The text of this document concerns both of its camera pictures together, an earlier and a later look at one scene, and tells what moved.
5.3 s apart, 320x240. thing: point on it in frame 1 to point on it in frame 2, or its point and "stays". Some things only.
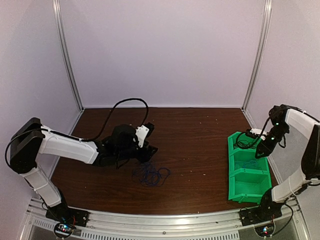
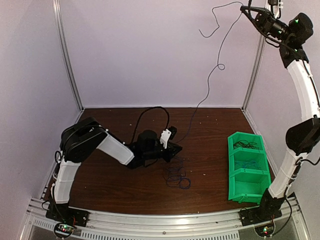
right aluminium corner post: (264, 35) stays
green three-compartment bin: (249, 178) stays
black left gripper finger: (149, 151) to (172, 150)
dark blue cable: (150, 176) to (217, 17)
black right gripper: (267, 149) to (263, 19)
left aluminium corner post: (65, 57) stays
